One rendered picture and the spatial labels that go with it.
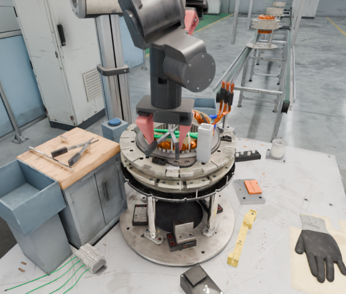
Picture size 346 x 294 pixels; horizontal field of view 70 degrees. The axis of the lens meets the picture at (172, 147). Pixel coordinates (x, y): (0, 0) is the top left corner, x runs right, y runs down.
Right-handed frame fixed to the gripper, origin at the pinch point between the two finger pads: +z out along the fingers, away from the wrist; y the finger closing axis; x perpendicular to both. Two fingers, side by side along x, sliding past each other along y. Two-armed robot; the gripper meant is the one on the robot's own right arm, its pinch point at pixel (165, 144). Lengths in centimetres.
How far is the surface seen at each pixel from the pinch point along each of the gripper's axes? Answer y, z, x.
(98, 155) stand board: -20.0, 10.9, 7.8
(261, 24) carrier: 54, 7, 297
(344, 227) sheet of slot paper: 56, 38, 21
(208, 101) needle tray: 7, 12, 53
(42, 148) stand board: -37.0, 11.1, 8.2
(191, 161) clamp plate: 5.2, 6.9, 4.7
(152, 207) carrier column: -4.4, 23.2, 3.5
